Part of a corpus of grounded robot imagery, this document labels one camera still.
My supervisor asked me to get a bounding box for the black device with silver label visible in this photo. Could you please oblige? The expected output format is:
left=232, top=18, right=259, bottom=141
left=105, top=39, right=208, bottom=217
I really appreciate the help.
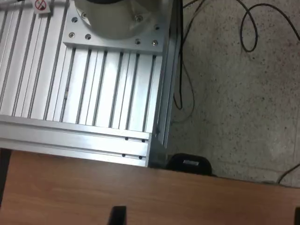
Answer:
left=165, top=153, right=218, bottom=177

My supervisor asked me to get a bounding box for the aluminium extrusion robot stand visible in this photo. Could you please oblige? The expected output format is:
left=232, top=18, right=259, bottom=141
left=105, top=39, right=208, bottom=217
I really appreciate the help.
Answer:
left=0, top=0, right=181, bottom=168

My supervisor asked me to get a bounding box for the aluminium base mounting plate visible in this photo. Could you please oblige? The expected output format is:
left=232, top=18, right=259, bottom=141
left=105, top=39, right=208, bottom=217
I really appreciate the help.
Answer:
left=62, top=0, right=173, bottom=53

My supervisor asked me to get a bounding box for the white prohibition sign sticker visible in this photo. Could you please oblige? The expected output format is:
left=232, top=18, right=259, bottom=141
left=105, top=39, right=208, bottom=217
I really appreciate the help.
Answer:
left=32, top=0, right=51, bottom=14

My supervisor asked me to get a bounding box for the black curved floor cable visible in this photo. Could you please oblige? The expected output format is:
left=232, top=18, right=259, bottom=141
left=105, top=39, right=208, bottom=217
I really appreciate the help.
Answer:
left=277, top=163, right=300, bottom=186

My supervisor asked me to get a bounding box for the black cable beside stand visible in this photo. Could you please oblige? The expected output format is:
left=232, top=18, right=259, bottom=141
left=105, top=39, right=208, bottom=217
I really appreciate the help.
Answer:
left=173, top=0, right=183, bottom=110

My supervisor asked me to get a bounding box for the black looped floor cable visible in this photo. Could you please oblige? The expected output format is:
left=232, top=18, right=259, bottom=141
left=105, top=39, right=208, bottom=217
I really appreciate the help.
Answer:
left=240, top=0, right=300, bottom=53

